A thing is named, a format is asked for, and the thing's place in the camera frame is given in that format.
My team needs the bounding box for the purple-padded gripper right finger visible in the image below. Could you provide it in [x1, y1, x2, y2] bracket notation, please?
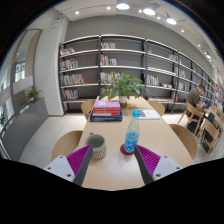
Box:
[134, 145, 182, 185]

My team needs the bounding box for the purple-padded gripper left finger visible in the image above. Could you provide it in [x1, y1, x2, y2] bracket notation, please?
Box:
[44, 145, 93, 186]

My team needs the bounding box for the clear water bottle blue label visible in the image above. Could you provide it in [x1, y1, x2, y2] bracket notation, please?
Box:
[124, 110, 140, 154]

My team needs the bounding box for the wooden chair near left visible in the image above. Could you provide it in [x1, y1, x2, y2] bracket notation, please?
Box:
[51, 131, 82, 160]

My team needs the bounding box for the grey patterned ceramic mug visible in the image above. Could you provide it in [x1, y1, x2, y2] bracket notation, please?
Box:
[85, 133, 106, 159]

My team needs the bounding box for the round red coaster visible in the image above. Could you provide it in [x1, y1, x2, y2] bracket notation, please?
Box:
[120, 144, 134, 156]

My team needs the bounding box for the wooden chair near right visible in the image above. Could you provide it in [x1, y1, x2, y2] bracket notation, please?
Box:
[168, 124, 198, 163]

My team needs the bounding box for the blue bottom book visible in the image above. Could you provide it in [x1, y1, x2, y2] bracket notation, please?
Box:
[90, 111, 123, 122]

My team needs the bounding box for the open magazine on table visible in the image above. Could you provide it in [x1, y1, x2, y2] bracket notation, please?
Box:
[139, 110, 161, 120]

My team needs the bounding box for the wooden chair far right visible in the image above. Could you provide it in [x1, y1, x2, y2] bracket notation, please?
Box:
[148, 101, 165, 116]

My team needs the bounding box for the wooden chair far left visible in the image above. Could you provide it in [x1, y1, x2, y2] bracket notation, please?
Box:
[81, 99, 95, 118]

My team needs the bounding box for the wooden folding chair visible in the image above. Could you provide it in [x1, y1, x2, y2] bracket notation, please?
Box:
[199, 119, 223, 153]
[183, 102, 203, 135]

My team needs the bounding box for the red middle book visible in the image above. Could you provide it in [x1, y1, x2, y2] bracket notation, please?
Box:
[93, 108, 120, 116]

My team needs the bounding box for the pink top book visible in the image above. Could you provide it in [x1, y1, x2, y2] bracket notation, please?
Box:
[94, 100, 120, 108]

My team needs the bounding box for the seated person in brown shirt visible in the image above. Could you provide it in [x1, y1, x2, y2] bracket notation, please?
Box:
[186, 84, 206, 132]

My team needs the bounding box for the potted plant on ledge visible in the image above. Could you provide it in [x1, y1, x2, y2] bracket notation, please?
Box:
[26, 87, 42, 104]

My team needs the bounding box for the potted green plant on table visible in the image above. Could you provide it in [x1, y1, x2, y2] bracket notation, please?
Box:
[99, 72, 150, 108]

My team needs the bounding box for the potted plant near window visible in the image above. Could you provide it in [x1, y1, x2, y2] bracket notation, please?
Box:
[0, 111, 8, 130]

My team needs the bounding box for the large grey bookshelf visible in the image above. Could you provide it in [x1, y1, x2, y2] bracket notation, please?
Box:
[58, 34, 223, 112]

